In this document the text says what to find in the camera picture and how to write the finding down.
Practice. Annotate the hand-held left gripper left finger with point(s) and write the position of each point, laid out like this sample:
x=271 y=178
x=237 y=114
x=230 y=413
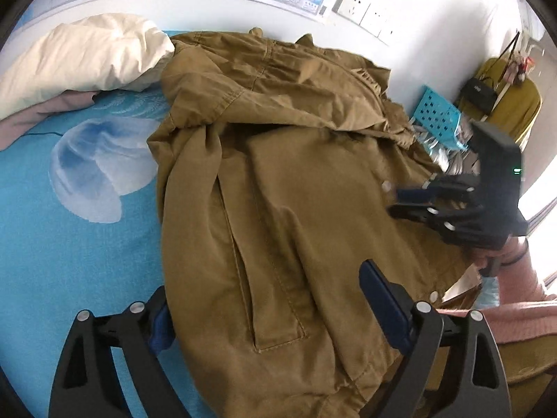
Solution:
x=159 y=326

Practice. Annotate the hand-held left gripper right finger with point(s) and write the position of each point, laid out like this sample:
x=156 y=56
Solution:
x=387 y=305

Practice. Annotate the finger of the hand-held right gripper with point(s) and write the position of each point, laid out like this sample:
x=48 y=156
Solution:
x=413 y=196
x=435 y=222

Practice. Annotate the brown jacket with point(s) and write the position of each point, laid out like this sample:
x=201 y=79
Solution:
x=304 y=209

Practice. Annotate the person's right forearm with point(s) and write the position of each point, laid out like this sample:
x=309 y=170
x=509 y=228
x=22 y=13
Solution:
x=518 y=278

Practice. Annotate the yellow hanging garment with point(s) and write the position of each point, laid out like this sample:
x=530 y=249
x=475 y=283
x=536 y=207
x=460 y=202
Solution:
x=518 y=109

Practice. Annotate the blue perforated plastic basket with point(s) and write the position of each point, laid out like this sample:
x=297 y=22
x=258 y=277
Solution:
x=435 y=113

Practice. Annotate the black handbag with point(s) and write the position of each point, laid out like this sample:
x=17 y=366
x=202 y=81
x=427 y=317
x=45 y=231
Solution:
x=478 y=93

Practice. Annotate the small plush toy charm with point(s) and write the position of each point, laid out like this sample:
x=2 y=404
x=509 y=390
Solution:
x=522 y=67

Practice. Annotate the blue floral blanket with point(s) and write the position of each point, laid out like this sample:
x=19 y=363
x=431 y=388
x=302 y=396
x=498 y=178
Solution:
x=65 y=248

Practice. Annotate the person's pink sweater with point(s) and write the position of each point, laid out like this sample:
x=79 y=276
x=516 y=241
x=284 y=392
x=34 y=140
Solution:
x=522 y=326

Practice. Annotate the pale pink cloth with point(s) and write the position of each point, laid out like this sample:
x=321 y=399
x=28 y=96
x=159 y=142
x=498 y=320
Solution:
x=26 y=122

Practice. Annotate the cream folded garment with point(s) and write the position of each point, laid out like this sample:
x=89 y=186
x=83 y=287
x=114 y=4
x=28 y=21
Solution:
x=87 y=56

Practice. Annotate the white wall switch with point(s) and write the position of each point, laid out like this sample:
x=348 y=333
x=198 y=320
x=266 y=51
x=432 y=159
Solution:
x=387 y=33

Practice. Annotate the white wall socket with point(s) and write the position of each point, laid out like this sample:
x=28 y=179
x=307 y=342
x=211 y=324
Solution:
x=351 y=4
x=377 y=17

